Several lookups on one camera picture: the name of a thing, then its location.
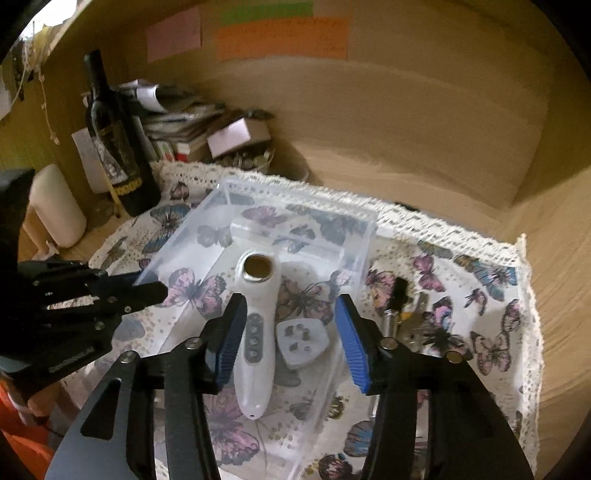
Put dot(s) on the person's left forearm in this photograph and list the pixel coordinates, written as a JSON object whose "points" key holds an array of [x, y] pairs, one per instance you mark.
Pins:
{"points": [[21, 434]]}

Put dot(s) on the small white cardboard box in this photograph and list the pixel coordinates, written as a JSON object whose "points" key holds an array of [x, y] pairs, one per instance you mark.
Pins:
{"points": [[238, 134]]}

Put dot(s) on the clear plastic box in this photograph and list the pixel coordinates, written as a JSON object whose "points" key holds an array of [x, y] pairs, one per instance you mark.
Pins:
{"points": [[295, 240]]}

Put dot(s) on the white plug adapter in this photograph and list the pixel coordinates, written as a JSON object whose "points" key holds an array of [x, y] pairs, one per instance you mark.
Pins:
{"points": [[302, 344]]}

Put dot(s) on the orange sticky note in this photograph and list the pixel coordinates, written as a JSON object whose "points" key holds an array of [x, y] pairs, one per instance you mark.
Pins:
{"points": [[281, 40]]}

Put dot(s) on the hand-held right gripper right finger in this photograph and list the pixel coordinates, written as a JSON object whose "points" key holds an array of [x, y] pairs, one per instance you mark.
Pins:
{"points": [[353, 344]]}

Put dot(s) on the butterfly print lace cloth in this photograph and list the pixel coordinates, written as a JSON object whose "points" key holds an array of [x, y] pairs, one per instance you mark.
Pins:
{"points": [[461, 286]]}

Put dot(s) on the bunch of metal keys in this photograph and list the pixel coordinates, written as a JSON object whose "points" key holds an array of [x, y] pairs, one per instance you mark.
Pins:
{"points": [[422, 330]]}

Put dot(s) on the white handwritten paper note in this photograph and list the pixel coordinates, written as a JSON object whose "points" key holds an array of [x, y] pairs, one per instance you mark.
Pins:
{"points": [[85, 147]]}

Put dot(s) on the white pillar candle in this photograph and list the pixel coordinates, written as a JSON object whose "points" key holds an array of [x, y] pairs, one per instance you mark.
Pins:
{"points": [[57, 207]]}

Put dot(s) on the pink sticky note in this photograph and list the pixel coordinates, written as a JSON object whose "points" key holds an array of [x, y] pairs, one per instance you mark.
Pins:
{"points": [[174, 34]]}

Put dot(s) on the pile of papers and magazines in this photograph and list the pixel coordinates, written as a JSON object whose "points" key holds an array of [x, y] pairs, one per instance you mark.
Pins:
{"points": [[171, 120]]}

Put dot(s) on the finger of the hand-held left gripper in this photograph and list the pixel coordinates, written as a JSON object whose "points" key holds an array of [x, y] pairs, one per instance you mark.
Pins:
{"points": [[120, 278], [138, 297]]}

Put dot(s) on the green sticky note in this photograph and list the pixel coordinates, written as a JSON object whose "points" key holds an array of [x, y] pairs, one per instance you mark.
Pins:
{"points": [[265, 11]]}

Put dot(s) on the dark wine bottle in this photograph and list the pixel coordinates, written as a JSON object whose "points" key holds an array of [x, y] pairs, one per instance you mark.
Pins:
{"points": [[120, 157]]}

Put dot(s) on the white handheld massager device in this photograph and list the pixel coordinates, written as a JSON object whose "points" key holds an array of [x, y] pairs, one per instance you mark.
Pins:
{"points": [[256, 360]]}

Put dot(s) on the black cylindrical charger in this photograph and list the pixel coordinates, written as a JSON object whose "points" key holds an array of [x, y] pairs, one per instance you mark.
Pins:
{"points": [[398, 295]]}

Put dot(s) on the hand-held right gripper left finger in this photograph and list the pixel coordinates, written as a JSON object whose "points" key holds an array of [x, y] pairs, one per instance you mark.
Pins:
{"points": [[231, 344]]}

